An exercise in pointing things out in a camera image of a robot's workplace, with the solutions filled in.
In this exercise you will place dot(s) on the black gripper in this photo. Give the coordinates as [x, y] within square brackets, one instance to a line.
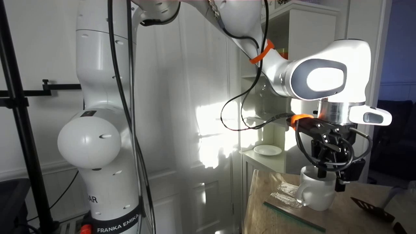
[333, 139]

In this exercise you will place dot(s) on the white ceramic mug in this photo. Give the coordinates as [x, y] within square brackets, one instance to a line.
[319, 196]

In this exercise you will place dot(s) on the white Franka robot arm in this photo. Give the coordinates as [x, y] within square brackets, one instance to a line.
[99, 87]

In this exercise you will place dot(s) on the white shelf cabinet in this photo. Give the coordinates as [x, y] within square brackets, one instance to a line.
[277, 163]

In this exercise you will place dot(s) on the clear plastic wrapper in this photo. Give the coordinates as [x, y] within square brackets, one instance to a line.
[286, 196]

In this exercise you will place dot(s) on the black spatula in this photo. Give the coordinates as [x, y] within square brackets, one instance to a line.
[372, 210]

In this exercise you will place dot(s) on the white plate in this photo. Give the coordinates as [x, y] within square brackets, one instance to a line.
[268, 150]

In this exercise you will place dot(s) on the dark sofa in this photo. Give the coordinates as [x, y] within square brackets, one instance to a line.
[397, 144]

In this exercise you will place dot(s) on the red stop button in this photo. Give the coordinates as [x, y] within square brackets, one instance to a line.
[86, 230]

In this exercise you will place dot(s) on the black tripod stand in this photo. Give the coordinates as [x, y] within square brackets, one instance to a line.
[21, 126]

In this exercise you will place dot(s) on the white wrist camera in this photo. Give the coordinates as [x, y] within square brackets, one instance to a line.
[372, 116]

